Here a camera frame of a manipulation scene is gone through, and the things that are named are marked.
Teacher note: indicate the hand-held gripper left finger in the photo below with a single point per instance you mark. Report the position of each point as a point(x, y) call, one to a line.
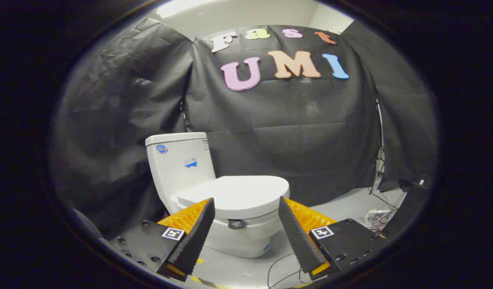
point(196, 241)

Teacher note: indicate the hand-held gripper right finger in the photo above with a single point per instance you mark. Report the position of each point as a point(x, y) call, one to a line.
point(298, 241)

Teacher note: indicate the black lid pull tab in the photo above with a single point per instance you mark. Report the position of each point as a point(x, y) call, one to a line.
point(237, 224)

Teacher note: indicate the white toilet lid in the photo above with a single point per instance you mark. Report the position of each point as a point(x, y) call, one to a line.
point(238, 192)

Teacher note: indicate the white ceramic toilet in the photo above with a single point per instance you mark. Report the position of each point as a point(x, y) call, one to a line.
point(178, 172)

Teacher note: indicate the yellow black striped floor tape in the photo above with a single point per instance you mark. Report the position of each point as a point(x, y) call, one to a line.
point(195, 278)

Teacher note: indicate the clear plastic bag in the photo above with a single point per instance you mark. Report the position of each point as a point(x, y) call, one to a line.
point(374, 216)

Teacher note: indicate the black backdrop cloth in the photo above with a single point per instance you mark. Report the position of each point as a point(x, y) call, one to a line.
point(290, 132)

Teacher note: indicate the black box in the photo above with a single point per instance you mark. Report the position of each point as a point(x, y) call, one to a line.
point(410, 204)

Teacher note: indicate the thin metal backdrop stand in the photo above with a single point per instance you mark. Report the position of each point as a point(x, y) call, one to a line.
point(380, 132)

